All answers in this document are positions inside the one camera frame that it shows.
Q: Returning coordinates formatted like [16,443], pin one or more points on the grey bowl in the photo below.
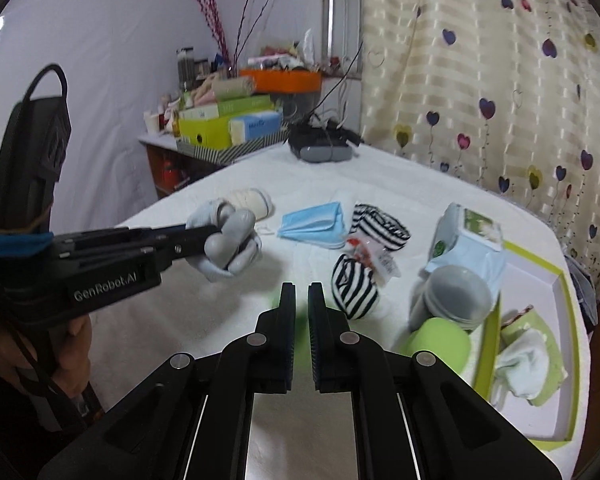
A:
[455,295]

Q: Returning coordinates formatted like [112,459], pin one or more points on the cream curtain with hearts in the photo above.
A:
[480,85]

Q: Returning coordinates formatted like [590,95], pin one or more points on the white paper cup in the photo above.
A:
[152,122]

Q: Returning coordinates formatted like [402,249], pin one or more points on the red bottle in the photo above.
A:
[169,174]

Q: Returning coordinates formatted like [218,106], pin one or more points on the cluttered side shelf boxes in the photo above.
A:
[205,130]

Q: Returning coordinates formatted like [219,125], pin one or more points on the striped sock ball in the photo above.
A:
[352,290]

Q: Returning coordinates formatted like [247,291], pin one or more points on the cream sock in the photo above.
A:
[252,202]

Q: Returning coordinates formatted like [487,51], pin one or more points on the person's left hand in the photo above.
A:
[77,340]

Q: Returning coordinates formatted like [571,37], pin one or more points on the orange box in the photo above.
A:
[280,81]

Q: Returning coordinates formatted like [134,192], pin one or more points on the light blue wet wipes pack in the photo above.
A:
[475,232]

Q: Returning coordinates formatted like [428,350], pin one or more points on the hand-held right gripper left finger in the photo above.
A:
[289,325]

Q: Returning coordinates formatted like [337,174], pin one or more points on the blue face mask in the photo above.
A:
[310,225]

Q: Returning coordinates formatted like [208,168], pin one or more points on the white sock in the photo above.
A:
[525,360]

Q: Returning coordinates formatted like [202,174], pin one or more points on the grey glove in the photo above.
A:
[230,247]

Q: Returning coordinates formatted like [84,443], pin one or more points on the white box with green rim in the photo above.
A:
[530,412]

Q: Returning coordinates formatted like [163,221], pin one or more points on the dark glass jar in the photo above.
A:
[185,67]

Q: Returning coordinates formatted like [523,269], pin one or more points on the window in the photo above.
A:
[342,10]

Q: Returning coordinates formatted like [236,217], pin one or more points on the dark cloth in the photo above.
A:
[585,295]

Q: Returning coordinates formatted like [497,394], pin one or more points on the blue and white tissue box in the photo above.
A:
[257,125]

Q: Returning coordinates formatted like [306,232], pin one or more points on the black white striped tray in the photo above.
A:
[215,152]

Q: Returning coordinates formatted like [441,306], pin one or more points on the pile of small packets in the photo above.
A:
[285,60]

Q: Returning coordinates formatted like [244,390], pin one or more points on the person's left forearm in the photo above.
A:
[10,430]

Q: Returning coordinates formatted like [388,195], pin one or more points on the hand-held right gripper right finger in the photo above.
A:
[316,325]

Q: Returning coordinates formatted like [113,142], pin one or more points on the beige rolled towel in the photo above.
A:
[232,89]

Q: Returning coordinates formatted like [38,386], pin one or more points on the clear plastic packet red print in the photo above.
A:
[375,258]

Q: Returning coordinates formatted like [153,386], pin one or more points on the pink rolled towel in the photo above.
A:
[202,95]

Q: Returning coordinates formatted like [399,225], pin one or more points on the red dried branches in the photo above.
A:
[211,15]

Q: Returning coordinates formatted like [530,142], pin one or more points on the dark dried branches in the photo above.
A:
[250,15]

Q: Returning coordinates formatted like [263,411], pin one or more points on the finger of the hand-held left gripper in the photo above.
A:
[180,251]
[130,236]

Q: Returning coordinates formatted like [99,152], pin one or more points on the grey and black device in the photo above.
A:
[320,150]

